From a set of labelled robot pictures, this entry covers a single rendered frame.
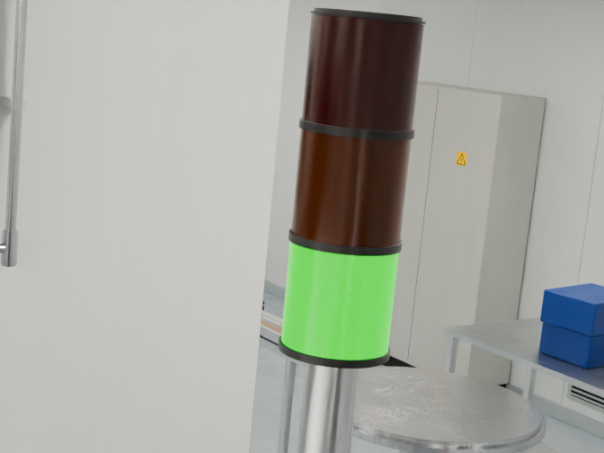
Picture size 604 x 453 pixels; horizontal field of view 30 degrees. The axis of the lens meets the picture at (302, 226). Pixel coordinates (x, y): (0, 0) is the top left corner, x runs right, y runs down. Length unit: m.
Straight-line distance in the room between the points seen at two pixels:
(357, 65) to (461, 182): 7.07
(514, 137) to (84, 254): 5.60
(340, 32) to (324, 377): 0.15
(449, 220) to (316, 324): 7.14
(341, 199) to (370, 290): 0.04
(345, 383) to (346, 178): 0.09
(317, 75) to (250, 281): 1.74
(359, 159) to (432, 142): 7.28
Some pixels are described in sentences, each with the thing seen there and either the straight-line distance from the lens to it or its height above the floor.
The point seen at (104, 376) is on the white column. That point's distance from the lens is 2.11.
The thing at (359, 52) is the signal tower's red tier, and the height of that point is 2.33.
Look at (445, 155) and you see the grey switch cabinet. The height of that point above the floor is 1.60.
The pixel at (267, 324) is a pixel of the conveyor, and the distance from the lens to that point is 5.45.
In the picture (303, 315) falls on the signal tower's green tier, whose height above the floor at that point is 2.22.
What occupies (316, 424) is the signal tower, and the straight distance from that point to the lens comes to 0.51.
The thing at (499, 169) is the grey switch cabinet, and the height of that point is 1.58.
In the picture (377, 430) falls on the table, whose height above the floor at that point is 0.93.
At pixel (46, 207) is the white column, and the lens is 1.98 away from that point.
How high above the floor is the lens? 2.34
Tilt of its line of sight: 10 degrees down
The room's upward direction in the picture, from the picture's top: 5 degrees clockwise
